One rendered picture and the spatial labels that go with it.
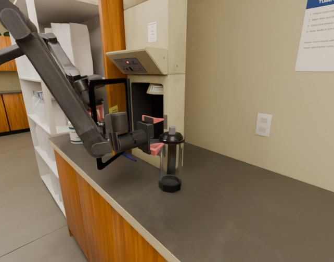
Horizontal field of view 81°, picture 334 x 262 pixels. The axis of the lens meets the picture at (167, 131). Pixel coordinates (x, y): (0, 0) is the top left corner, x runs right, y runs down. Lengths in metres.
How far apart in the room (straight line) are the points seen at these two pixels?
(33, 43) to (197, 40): 0.92
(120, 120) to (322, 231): 0.72
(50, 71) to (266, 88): 0.91
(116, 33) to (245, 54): 0.67
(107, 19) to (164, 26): 0.36
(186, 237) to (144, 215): 0.17
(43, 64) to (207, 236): 0.68
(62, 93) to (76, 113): 0.06
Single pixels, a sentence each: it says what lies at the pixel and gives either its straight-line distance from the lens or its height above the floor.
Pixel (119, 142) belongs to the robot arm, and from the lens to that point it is 0.61.
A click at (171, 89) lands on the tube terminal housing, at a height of 1.35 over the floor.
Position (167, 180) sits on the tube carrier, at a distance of 0.82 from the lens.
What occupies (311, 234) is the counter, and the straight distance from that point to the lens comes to 0.81.
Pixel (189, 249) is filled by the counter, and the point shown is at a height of 0.94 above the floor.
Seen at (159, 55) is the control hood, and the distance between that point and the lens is 0.83.
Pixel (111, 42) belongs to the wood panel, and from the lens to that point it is 1.14.
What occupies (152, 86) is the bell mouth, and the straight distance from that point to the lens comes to 0.98.
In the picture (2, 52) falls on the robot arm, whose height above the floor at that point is 1.51.
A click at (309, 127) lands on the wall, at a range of 1.06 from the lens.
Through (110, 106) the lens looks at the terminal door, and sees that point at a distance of 0.96.
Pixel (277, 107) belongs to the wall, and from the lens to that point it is 1.08.
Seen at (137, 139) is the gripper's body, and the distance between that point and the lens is 0.64.
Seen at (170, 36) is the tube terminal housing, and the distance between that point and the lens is 0.88.
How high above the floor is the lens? 1.42
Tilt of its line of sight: 17 degrees down
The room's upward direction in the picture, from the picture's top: straight up
